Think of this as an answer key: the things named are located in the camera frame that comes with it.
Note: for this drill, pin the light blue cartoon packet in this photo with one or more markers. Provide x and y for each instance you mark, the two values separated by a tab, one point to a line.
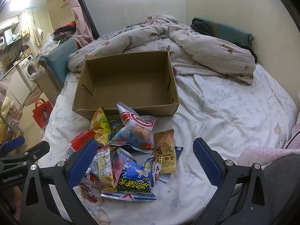
116	126

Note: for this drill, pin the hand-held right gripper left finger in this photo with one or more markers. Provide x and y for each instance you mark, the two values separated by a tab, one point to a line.
82	166

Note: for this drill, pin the yellow chip packet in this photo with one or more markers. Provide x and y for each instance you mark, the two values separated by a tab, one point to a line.
100	127

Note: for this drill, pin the white washing machine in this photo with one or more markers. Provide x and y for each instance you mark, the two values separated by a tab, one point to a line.
27	68

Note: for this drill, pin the pink snack packet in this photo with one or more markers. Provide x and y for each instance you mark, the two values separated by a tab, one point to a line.
118	164

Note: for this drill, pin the teal pillow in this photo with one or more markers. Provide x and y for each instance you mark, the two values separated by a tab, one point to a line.
234	34

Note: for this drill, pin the pink patterned cloth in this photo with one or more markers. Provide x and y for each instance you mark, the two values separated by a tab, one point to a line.
260	153

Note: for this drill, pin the clear plastic bag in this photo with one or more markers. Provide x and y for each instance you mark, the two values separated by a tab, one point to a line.
50	42

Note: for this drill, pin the pink curtain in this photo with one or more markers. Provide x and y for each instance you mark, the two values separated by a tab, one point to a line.
77	14

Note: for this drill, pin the brown biscuit packet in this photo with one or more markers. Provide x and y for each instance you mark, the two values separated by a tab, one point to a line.
165	150

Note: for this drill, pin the checked floral quilt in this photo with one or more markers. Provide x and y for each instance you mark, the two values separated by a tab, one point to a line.
178	42

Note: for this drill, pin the red snack packet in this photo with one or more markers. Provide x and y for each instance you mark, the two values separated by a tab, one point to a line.
78	140

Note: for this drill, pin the yellow cartoon snack packet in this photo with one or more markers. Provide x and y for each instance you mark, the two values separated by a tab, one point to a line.
105	168

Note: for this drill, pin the teal cushion at bedside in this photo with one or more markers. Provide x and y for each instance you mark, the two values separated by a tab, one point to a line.
58	56

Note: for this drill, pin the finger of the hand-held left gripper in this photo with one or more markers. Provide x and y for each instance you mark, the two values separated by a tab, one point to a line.
14	144
35	153

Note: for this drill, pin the blue star-print snack packet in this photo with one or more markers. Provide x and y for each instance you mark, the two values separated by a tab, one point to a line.
136	182

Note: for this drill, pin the white kitchen counter cabinet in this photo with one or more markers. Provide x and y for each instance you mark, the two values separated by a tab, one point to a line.
13	86

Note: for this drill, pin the floor mat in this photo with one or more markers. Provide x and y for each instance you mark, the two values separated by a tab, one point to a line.
32	98

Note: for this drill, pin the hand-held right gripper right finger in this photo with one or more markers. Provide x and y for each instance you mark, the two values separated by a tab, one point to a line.
207	164

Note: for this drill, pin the white cartoon snack packet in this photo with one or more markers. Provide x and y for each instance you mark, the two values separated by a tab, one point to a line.
90	189

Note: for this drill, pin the yellow cloth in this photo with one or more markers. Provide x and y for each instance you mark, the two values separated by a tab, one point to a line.
4	114

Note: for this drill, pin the black bed frame post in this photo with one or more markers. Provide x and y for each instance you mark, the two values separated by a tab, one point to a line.
85	10

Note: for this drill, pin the person's grey trouser leg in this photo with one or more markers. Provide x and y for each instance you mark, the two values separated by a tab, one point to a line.
279	182

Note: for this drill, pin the dark blue small packet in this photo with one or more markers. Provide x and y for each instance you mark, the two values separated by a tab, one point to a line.
179	153

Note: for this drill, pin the brown cardboard box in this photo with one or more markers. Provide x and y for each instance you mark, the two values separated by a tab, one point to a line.
131	82

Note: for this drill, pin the dark clothes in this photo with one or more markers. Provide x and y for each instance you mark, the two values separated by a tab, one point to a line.
201	27

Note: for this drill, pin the hanging towel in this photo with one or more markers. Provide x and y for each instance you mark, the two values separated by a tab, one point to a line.
37	36

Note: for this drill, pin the pile of clothes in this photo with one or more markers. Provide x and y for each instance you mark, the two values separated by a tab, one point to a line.
65	30

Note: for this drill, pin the red shopping bag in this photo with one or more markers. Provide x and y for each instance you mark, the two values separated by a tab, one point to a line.
42	116

